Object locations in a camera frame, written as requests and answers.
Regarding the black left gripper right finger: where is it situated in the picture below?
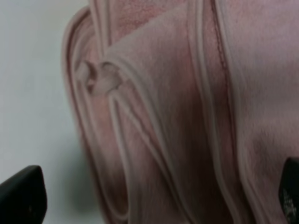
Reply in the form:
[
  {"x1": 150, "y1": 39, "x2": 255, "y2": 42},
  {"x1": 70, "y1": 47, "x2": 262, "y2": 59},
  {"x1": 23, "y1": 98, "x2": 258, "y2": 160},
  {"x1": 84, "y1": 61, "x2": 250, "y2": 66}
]
[{"x1": 278, "y1": 157, "x2": 299, "y2": 224}]

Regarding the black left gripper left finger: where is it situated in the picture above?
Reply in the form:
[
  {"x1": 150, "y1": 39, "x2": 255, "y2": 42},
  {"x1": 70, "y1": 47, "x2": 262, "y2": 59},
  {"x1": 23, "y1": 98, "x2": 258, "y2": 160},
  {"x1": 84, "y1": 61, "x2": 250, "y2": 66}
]
[{"x1": 0, "y1": 165, "x2": 47, "y2": 224}]

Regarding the pink terry towel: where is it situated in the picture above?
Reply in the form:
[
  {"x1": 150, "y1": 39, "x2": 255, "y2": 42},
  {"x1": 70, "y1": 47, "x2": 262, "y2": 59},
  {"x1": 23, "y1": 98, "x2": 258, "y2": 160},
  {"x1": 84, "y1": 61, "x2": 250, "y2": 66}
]
[{"x1": 62, "y1": 0, "x2": 299, "y2": 224}]

